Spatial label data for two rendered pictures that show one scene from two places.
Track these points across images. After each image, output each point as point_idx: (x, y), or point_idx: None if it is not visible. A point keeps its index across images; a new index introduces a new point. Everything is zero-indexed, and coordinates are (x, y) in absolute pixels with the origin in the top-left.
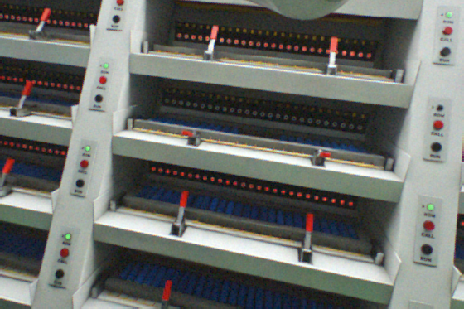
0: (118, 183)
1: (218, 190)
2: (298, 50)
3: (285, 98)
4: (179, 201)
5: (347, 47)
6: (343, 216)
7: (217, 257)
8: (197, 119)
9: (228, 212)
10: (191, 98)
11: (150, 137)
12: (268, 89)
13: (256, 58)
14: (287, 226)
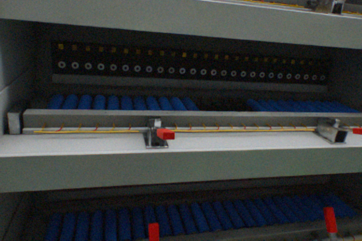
0: (5, 238)
1: (169, 190)
2: None
3: (230, 47)
4: (126, 232)
5: None
6: (319, 185)
7: None
8: (123, 91)
9: (206, 227)
10: (106, 58)
11: (70, 145)
12: (257, 38)
13: None
14: (288, 226)
